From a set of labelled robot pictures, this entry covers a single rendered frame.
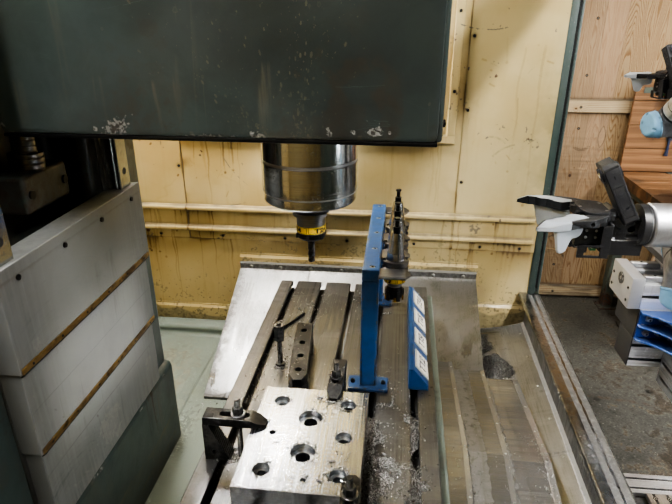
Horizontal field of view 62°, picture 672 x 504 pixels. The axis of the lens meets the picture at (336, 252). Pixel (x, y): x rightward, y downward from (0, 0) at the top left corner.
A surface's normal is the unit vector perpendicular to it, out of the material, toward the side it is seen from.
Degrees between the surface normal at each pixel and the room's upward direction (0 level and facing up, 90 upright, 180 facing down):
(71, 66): 90
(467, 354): 24
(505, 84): 91
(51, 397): 90
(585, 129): 91
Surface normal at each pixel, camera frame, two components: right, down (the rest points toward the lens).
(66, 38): -0.11, 0.40
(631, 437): 0.00, -0.92
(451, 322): -0.04, -0.68
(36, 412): 1.00, 0.04
